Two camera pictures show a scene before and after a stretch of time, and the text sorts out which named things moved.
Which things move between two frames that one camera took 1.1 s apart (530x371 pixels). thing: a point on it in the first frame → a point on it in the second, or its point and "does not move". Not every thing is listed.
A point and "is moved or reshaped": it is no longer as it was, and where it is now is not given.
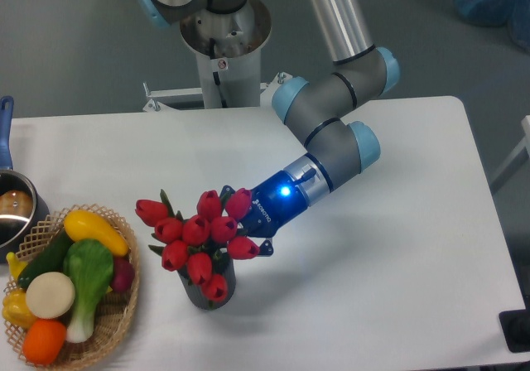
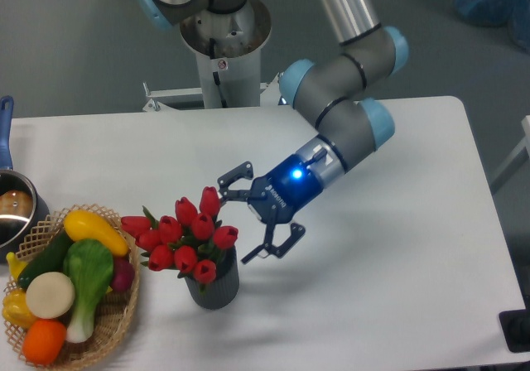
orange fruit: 43,340 does not move
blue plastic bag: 493,0 does not move
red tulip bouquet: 201,243 is moved or reshaped
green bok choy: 89,262 does not move
